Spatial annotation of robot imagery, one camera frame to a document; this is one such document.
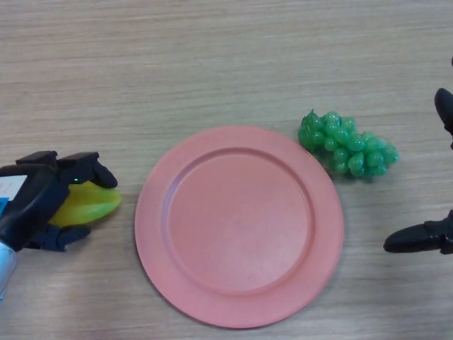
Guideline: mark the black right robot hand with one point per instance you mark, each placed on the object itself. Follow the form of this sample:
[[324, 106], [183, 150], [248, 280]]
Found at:
[[414, 239]]

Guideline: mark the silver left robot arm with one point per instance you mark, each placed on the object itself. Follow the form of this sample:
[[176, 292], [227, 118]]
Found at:
[[5, 269]]

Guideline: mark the yellow green starfruit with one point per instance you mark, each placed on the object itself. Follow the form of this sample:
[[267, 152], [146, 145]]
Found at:
[[88, 205]]

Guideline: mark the pink round plate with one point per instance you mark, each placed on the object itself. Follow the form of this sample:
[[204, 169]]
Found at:
[[239, 228]]

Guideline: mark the green grape bunch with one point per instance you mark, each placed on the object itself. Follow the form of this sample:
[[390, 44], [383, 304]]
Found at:
[[350, 147]]

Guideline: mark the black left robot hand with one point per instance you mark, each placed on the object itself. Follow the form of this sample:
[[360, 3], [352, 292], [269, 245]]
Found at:
[[32, 198]]

